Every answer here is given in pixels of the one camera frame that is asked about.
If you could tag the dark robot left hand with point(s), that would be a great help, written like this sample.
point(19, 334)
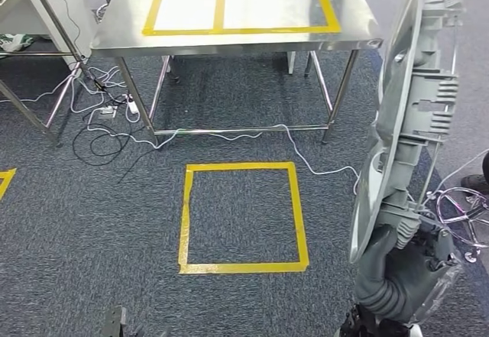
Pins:
point(114, 324)

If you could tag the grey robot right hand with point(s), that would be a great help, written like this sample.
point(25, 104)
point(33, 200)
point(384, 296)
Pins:
point(420, 289)

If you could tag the silver wheel hubcap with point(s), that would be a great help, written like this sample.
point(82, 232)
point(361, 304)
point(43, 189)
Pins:
point(401, 97)

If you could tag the stainless steel workbench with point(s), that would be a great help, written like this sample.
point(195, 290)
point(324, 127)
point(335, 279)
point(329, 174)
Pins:
point(351, 0)

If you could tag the chrome office chair base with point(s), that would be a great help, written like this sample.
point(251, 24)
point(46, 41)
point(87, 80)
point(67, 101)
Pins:
point(462, 210)

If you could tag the person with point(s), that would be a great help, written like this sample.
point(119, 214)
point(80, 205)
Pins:
point(478, 183)

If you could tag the yellow floor tape square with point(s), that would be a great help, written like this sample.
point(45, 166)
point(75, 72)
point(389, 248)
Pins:
point(7, 178)
point(241, 268)

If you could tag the grey floor socket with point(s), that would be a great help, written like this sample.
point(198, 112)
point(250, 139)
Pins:
point(108, 111)

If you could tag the white power strip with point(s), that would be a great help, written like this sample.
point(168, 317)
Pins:
point(133, 106)

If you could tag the small yellow tape rectangle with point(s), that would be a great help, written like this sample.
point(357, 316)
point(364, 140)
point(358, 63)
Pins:
point(179, 31)

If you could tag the large yellow tape rectangle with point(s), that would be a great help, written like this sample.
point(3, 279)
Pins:
point(328, 5)

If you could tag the green white plastic bag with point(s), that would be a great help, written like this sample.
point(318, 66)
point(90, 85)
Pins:
point(15, 43)

